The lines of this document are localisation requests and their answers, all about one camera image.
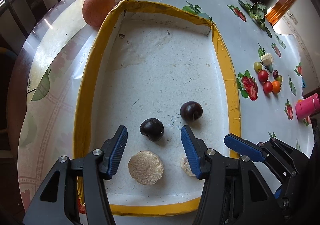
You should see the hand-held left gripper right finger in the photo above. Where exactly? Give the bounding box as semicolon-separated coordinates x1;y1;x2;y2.
180;125;288;225

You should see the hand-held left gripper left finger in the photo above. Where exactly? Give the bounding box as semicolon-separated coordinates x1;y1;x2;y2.
24;125;128;225

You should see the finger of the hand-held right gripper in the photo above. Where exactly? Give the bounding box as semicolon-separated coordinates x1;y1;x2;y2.
268;136;310;165
224;133;298;178

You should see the yellow rimmed white tray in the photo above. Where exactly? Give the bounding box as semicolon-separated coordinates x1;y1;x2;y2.
72;0;242;217

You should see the round beige cracker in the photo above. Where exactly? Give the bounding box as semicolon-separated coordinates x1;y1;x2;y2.
180;156;197;177
127;150;164;185

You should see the dark purple plum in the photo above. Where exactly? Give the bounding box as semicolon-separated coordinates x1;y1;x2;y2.
139;118;165;142
180;101;203;122

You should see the pink cup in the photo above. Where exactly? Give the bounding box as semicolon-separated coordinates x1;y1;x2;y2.
295;93;320;120

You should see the checked fruit print tablecloth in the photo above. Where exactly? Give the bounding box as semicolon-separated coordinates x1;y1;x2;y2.
15;0;140;215

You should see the green bok choy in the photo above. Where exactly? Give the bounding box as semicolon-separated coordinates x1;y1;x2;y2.
237;0;273;39

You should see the red apple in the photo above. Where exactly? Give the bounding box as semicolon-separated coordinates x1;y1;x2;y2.
82;0;117;28

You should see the wooden door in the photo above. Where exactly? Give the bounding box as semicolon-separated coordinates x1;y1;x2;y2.
265;0;302;24

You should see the white wall socket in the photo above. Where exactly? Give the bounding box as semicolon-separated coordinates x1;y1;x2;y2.
287;11;298;25

